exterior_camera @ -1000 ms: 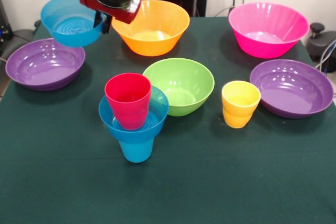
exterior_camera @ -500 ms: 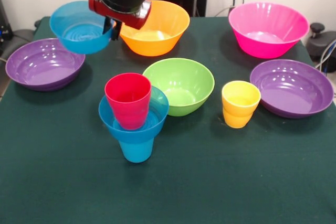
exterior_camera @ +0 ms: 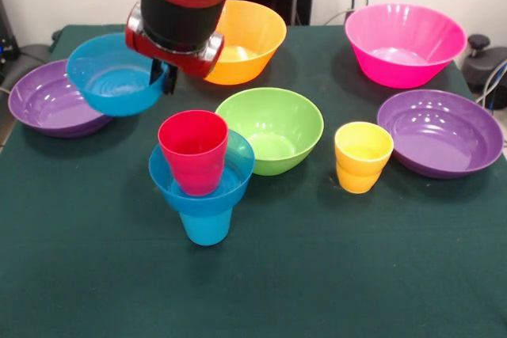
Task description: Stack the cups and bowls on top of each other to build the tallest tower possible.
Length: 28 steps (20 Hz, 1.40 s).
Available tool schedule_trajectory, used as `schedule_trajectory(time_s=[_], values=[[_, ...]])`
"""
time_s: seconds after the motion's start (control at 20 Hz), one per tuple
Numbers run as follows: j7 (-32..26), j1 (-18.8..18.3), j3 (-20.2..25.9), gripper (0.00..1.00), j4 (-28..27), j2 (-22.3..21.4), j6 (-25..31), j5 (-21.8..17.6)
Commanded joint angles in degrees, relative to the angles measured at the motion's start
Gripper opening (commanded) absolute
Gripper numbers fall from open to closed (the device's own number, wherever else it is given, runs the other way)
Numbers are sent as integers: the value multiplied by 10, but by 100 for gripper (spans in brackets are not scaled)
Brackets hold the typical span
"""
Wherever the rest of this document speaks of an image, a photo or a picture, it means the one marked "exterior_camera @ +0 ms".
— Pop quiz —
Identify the red plastic cup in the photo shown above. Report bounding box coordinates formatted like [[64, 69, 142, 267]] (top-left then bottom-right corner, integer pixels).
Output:
[[157, 110, 230, 197]]

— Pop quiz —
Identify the grey rounded base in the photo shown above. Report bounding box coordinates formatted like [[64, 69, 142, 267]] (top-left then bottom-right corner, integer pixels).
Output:
[[15, 43, 55, 74]]

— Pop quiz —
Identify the bundle of light cables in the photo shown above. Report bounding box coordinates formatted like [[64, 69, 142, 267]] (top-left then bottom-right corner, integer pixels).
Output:
[[475, 59, 507, 112]]

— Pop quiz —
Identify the green plastic bowl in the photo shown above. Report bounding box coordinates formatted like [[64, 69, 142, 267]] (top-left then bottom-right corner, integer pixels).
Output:
[[215, 87, 325, 177]]

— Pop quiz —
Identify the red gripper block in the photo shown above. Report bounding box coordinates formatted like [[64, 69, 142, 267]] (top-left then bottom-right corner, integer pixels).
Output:
[[124, 2, 225, 96]]

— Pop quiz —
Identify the pink plastic bowl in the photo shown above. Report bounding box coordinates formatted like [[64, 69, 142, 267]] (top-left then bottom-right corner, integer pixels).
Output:
[[344, 2, 468, 89]]

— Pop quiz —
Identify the orange plastic bowl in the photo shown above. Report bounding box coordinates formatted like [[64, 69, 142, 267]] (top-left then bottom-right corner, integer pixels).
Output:
[[204, 0, 287, 86]]

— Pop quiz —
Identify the black equipment box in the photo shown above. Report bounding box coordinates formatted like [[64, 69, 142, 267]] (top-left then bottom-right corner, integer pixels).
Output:
[[0, 0, 21, 82]]

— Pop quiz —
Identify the small blue plastic bowl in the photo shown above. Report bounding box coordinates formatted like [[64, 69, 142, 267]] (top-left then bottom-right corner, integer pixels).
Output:
[[66, 32, 170, 117], [148, 128, 255, 216]]

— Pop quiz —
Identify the black clamp with knob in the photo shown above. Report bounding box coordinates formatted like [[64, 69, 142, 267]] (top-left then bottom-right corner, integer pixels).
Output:
[[461, 33, 507, 92]]

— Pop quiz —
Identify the blue plastic cup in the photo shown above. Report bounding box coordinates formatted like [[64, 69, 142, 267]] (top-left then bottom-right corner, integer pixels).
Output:
[[178, 207, 233, 246]]

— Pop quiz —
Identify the dark green tablecloth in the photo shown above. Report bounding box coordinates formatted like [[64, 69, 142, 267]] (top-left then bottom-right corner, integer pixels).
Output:
[[0, 23, 507, 338]]

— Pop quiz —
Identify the purple plastic bowl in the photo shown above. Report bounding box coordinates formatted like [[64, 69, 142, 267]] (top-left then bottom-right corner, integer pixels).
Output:
[[376, 89, 505, 180], [7, 59, 114, 139]]

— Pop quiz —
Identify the yellow plastic cup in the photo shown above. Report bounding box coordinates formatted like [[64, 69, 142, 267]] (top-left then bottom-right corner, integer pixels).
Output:
[[334, 121, 395, 195]]

